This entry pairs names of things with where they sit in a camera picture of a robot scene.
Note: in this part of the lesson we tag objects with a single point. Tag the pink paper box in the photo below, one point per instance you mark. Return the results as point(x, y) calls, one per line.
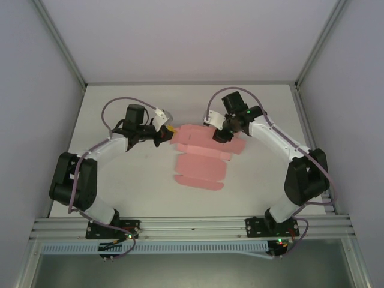
point(198, 168)

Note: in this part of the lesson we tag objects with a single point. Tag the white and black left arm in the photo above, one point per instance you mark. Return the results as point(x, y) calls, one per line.
point(105, 150)

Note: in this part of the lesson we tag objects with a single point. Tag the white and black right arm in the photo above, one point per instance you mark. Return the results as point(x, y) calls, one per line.
point(279, 138)

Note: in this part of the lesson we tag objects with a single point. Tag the grey metal panel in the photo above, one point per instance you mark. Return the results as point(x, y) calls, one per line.
point(192, 273)

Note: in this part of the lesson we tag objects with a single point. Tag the aluminium frame crossbar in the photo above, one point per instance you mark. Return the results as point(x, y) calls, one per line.
point(192, 82)

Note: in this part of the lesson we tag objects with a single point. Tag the aluminium side rail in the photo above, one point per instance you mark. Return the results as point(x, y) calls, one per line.
point(315, 144)

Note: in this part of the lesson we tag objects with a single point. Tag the aluminium mounting rail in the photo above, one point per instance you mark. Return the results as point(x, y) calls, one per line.
point(192, 225)

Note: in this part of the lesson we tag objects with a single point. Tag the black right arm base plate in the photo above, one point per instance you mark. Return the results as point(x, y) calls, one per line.
point(255, 225)

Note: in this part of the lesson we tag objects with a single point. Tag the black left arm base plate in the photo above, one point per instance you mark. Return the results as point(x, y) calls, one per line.
point(132, 225)

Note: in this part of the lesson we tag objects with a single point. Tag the aluminium frame post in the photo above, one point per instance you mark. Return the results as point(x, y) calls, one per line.
point(322, 45)
point(63, 45)

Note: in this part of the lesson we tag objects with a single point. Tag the black right connector bracket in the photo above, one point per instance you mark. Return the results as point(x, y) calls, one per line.
point(279, 250)

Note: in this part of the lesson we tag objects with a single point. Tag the black connector bracket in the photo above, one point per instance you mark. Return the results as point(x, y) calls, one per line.
point(279, 250)
point(109, 255)

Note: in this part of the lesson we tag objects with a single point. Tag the black left connector bracket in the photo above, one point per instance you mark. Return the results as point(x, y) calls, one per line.
point(109, 255)

